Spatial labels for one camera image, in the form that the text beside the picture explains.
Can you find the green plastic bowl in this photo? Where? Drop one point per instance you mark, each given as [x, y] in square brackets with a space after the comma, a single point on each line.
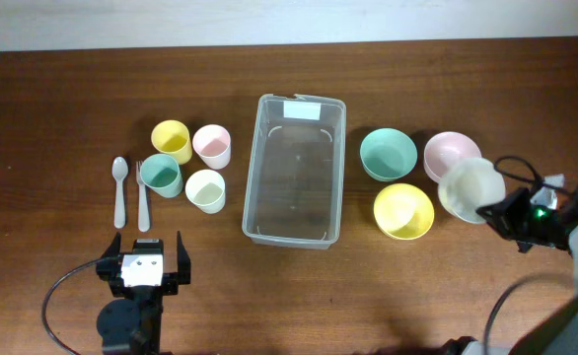
[388, 154]

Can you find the pink plastic bowl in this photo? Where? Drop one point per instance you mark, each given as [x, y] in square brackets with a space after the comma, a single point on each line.
[444, 150]

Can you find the grey plastic fork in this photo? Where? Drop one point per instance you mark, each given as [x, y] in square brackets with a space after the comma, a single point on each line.
[143, 209]

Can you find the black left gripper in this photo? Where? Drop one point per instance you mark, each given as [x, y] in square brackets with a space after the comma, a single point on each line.
[107, 268]

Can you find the green plastic cup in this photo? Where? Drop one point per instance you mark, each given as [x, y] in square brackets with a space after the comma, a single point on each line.
[162, 174]

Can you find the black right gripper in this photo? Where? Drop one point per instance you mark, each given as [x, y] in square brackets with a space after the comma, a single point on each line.
[499, 217]

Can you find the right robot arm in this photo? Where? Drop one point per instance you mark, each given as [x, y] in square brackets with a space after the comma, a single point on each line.
[557, 334]

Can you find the white label on bin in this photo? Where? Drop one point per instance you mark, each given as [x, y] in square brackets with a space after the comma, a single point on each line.
[301, 110]

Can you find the yellow plastic bowl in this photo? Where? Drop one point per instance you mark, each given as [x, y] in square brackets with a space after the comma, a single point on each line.
[403, 211]

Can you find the clear plastic storage bin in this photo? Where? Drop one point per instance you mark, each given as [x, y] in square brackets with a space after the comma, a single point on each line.
[296, 175]

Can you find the white plastic cup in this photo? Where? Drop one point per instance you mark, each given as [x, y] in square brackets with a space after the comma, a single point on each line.
[206, 189]

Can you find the grey plastic spoon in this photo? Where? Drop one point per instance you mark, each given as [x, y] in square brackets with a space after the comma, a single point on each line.
[119, 171]

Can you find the white plastic bowl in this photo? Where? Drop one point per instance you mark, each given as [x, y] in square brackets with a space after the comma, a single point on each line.
[468, 185]

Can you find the yellow plastic cup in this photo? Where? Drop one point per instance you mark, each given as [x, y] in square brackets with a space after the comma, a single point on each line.
[172, 137]

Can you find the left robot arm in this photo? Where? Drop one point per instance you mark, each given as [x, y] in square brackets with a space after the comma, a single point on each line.
[131, 323]

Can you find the pink plastic cup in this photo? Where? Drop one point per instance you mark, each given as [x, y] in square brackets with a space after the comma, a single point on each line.
[212, 143]

